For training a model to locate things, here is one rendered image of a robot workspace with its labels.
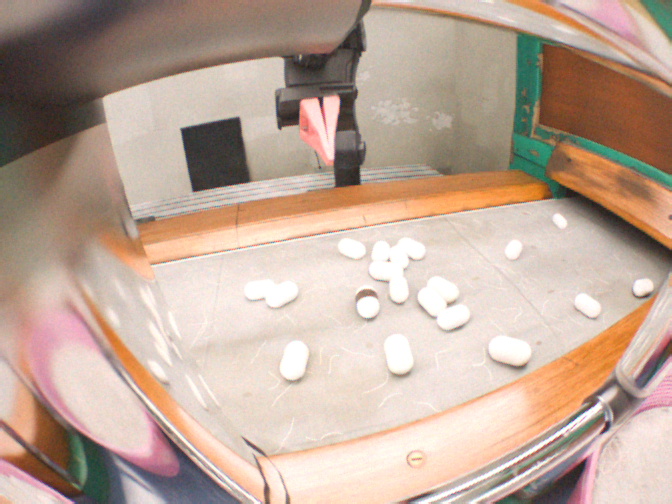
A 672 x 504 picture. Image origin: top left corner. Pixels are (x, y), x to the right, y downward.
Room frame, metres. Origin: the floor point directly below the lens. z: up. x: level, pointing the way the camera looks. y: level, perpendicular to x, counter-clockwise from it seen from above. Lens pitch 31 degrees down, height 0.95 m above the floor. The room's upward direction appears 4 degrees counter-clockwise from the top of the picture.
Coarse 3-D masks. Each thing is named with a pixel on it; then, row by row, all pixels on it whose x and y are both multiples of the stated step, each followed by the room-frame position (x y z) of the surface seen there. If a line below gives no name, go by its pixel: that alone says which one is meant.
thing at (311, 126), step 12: (300, 108) 0.38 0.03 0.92; (312, 108) 0.37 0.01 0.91; (300, 120) 0.40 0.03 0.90; (312, 120) 0.37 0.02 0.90; (348, 120) 0.42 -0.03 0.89; (300, 132) 0.41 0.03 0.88; (312, 132) 0.40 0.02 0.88; (324, 132) 0.36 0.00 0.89; (312, 144) 0.39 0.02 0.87; (324, 144) 0.35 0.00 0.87; (324, 156) 0.36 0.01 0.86
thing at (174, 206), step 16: (304, 176) 0.89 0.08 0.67; (320, 176) 0.88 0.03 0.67; (368, 176) 0.85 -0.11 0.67; (384, 176) 0.84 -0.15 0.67; (400, 176) 0.84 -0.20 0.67; (416, 176) 0.83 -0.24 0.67; (432, 176) 0.83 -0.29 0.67; (208, 192) 0.84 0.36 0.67; (224, 192) 0.82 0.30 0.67; (240, 192) 0.81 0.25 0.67; (256, 192) 0.79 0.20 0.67; (272, 192) 0.78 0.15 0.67; (288, 192) 0.77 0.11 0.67; (304, 192) 0.76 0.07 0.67; (144, 208) 0.78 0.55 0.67; (160, 208) 0.76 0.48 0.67; (176, 208) 0.75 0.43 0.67; (192, 208) 0.73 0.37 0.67; (208, 208) 0.72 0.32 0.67
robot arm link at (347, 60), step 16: (352, 32) 0.75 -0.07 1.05; (352, 48) 0.74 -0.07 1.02; (336, 64) 0.74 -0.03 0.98; (352, 64) 0.73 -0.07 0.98; (352, 80) 0.73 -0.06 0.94; (352, 128) 0.69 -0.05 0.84; (336, 144) 0.68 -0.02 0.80; (352, 144) 0.67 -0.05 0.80; (336, 160) 0.69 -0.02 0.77; (352, 160) 0.68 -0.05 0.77
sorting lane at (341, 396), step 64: (256, 256) 0.35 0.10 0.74; (320, 256) 0.33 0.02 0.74; (448, 256) 0.31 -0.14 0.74; (576, 256) 0.28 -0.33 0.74; (640, 256) 0.26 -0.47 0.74; (192, 320) 0.23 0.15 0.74; (256, 320) 0.22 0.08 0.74; (320, 320) 0.22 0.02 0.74; (384, 320) 0.21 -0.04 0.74; (512, 320) 0.19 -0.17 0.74; (576, 320) 0.17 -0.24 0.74; (256, 384) 0.15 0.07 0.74; (320, 384) 0.15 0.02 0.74; (384, 384) 0.14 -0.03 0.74; (448, 384) 0.13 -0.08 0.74
